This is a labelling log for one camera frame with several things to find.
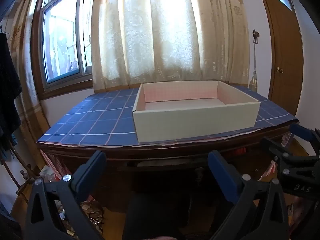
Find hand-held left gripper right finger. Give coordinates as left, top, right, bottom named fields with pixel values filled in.
left=207, top=150, right=292, bottom=240

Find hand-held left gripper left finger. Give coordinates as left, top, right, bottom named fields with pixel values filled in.
left=24, top=151, right=108, bottom=240

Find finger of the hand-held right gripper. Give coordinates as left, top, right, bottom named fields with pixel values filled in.
left=261, top=137, right=285, bottom=162
left=289, top=123, right=320, bottom=155

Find white cardboard box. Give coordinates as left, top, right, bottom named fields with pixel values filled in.
left=132, top=81, right=261, bottom=144

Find red white plastic bag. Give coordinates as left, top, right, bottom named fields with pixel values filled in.
left=259, top=161, right=278, bottom=182

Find red patterned packaging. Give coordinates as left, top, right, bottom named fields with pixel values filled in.
left=41, top=151, right=73, bottom=180

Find floor clutter pile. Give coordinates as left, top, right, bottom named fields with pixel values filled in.
left=37, top=165, right=105, bottom=240

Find blue checked tablecloth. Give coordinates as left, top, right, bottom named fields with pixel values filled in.
left=36, top=85, right=299, bottom=147

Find dark wooden desk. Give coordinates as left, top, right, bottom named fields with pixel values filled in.
left=37, top=122, right=308, bottom=215

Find curtain tieback tassel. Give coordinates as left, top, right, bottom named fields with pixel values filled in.
left=249, top=42, right=258, bottom=92

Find wooden coat rack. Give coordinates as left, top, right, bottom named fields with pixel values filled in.
left=7, top=140, right=38, bottom=205

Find brown wooden door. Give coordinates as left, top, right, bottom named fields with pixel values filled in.
left=257, top=0, right=304, bottom=117

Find dark hanging clothes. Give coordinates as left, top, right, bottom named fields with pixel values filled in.
left=0, top=32, right=23, bottom=155

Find wooden framed window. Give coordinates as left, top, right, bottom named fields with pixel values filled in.
left=30, top=0, right=97, bottom=98

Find beige patterned curtain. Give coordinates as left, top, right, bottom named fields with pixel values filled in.
left=91, top=0, right=250, bottom=93
left=6, top=0, right=52, bottom=143

